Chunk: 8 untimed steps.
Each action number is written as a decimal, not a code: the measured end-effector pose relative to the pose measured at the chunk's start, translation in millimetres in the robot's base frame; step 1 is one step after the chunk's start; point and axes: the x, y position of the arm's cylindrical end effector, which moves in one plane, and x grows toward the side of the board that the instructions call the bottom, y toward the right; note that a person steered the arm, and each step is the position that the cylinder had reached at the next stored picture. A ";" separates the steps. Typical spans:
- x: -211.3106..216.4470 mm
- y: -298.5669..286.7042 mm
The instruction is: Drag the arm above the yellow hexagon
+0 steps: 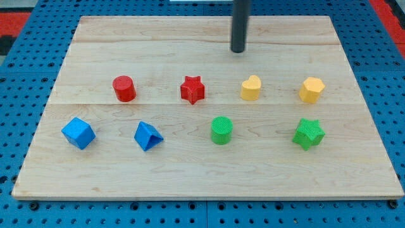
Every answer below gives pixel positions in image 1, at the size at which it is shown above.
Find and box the blue cube block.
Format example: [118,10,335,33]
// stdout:
[61,117,96,149]

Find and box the yellow heart block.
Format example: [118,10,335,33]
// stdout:
[240,75,261,101]

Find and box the blue triangular prism block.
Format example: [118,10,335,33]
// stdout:
[134,122,164,151]

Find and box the red cylinder block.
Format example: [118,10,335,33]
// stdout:
[112,75,137,102]

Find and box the green star block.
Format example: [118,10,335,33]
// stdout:
[292,118,325,151]

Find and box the light wooden board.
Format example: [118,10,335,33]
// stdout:
[12,16,404,201]

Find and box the yellow hexagon block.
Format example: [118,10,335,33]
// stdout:
[299,77,325,104]

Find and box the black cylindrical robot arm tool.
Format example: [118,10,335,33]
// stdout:
[230,0,251,53]

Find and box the green cylinder block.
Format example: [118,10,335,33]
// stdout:
[211,116,233,145]

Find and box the red star block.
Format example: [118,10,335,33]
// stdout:
[180,75,205,105]

